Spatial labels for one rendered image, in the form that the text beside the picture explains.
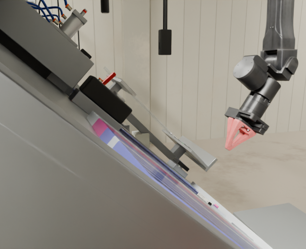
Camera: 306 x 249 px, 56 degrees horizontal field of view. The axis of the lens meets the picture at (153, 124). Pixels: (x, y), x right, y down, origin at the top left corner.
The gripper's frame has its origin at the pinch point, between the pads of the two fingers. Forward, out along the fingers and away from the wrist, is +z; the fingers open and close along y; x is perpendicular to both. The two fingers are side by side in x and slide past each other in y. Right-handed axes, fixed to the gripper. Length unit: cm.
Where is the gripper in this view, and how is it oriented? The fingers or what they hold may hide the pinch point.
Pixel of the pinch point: (229, 146)
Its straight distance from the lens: 75.6
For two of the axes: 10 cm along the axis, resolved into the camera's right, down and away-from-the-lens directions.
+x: 7.8, 4.9, 4.0
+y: 3.3, 2.2, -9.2
